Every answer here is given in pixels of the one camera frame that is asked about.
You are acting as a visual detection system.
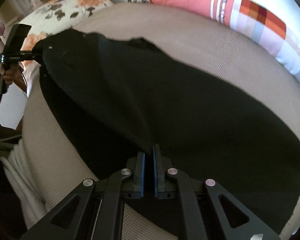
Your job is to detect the black pants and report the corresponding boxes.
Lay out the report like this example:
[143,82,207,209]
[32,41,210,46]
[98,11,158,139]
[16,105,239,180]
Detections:
[32,29,300,233]

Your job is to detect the left forearm dark sleeve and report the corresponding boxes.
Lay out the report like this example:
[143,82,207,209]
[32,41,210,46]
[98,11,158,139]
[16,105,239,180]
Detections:
[0,75,27,239]

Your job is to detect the left hand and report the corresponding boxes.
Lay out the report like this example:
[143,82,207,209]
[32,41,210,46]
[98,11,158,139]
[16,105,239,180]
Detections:
[0,63,25,86]

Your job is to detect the floral white pillow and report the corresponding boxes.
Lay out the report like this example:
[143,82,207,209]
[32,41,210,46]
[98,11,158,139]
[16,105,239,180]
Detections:
[21,0,114,50]

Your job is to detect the white bed sheet edge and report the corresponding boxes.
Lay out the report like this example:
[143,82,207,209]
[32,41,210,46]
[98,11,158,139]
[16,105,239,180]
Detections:
[0,62,48,230]

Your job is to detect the pink striped bolster pillow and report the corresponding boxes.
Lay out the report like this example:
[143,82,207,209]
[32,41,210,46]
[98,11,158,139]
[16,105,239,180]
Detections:
[129,0,300,83]

